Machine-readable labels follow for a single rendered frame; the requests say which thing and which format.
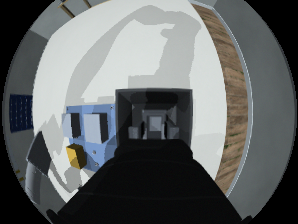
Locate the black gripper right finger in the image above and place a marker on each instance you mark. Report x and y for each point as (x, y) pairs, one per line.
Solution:
(170, 131)

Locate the small yellow block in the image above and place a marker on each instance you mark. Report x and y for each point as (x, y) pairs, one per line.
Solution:
(76, 156)

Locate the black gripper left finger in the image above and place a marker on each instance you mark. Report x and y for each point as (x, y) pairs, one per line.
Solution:
(137, 131)

